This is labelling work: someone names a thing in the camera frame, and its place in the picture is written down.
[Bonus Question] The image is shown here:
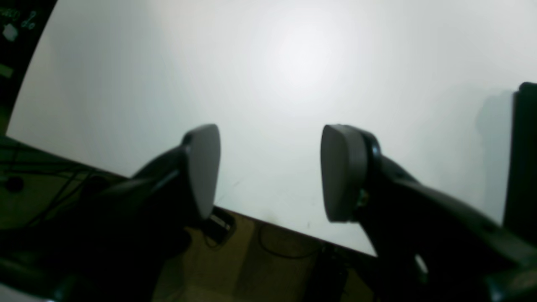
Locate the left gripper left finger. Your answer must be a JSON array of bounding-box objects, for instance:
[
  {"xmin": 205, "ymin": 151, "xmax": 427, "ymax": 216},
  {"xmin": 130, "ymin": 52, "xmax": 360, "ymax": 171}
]
[{"xmin": 1, "ymin": 124, "xmax": 221, "ymax": 302}]

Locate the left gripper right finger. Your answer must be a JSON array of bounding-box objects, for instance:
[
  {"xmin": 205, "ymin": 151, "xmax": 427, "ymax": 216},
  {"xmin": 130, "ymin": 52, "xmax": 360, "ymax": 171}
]
[{"xmin": 320, "ymin": 124, "xmax": 537, "ymax": 302}]

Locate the black T-shirt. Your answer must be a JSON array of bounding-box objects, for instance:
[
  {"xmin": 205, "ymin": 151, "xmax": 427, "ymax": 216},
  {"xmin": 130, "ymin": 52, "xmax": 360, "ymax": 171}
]
[{"xmin": 503, "ymin": 82, "xmax": 537, "ymax": 245}]

